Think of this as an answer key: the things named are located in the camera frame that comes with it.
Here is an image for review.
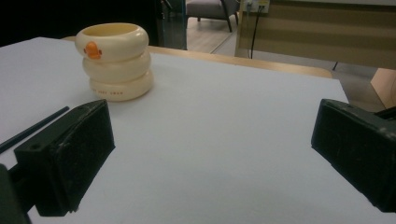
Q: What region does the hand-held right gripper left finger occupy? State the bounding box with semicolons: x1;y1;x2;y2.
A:
13;99;117;217

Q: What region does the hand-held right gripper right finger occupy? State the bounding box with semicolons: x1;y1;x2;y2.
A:
310;98;396;214

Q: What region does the dark pen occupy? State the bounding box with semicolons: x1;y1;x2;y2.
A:
0;105;71;155

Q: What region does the cream duck pen holder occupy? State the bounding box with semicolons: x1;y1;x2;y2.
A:
74;22;155;103

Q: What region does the wooden stool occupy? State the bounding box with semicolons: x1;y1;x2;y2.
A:
370;67;396;110

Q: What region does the white table mat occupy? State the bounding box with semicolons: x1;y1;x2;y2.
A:
0;36;396;224

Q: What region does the grey armchair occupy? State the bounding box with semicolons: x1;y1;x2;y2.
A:
185;0;241;34

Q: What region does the black power cable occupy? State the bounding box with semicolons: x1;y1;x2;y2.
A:
248;6;265;60

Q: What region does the wall power socket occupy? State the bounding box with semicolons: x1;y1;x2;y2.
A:
242;0;271;14

